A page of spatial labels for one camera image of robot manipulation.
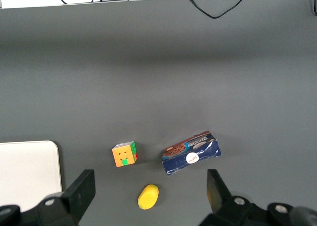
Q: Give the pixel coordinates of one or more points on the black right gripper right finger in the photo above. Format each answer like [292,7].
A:
[227,211]

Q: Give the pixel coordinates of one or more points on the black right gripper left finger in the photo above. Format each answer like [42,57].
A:
[69,206]

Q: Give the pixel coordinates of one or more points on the yellow lemon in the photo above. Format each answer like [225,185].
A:
[148,197]

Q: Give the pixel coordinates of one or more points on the beige plastic tray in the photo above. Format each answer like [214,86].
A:
[27,169]

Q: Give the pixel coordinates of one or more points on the dark blue cookie box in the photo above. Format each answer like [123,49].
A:
[190,159]

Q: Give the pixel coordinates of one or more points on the orange green puzzle cube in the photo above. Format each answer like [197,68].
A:
[122,156]

